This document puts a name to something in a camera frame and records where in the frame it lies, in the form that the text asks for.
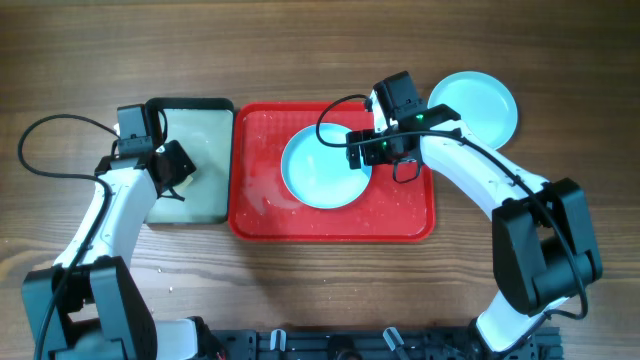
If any red plastic tray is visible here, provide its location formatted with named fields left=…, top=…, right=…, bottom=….
left=228, top=102, right=436, bottom=243

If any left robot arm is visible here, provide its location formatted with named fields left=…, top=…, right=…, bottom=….
left=22, top=140, right=225, bottom=359

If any right black cable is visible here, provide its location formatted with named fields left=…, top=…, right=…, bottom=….
left=315, top=93, right=589, bottom=351

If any black cable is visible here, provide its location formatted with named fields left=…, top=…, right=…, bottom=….
left=17, top=113, right=121, bottom=360
left=315, top=93, right=589, bottom=351

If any light blue plate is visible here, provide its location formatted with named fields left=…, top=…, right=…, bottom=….
left=281, top=125, right=372, bottom=209
left=428, top=71, right=519, bottom=149

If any black water tray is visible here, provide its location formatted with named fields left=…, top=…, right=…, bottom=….
left=145, top=97, right=235, bottom=225

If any left black cable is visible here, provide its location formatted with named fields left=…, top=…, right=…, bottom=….
left=17, top=113, right=121, bottom=360

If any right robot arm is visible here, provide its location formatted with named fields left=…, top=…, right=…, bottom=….
left=346, top=71, right=603, bottom=358

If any light blue plate front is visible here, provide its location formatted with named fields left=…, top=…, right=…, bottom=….
left=428, top=71, right=519, bottom=149

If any green yellow sponge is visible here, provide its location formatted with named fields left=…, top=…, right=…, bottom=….
left=174, top=175, right=194, bottom=191

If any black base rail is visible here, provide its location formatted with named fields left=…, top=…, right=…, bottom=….
left=213, top=327, right=564, bottom=360

